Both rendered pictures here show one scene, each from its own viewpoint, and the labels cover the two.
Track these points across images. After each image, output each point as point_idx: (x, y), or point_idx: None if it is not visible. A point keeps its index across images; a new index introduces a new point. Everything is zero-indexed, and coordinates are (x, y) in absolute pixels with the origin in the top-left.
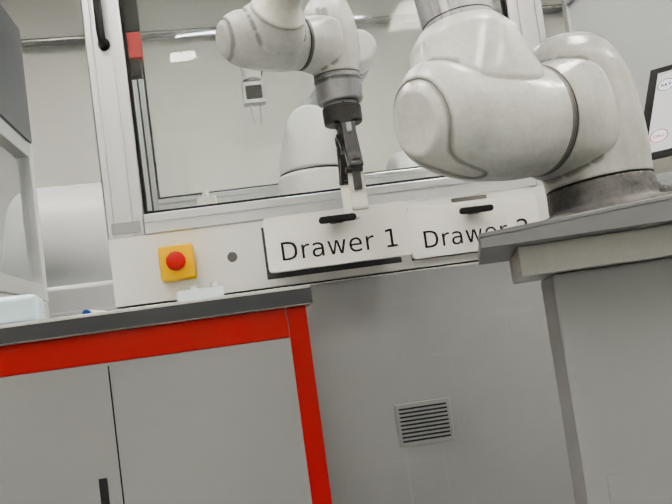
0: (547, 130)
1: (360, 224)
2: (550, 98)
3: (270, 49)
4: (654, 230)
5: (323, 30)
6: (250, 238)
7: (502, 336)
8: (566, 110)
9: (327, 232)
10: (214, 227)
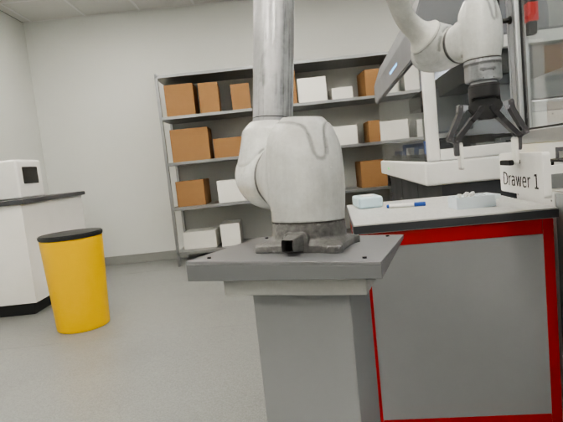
0: (250, 193)
1: (525, 167)
2: (247, 177)
3: (422, 64)
4: None
5: (450, 37)
6: (551, 154)
7: None
8: (252, 182)
9: (515, 169)
10: (540, 143)
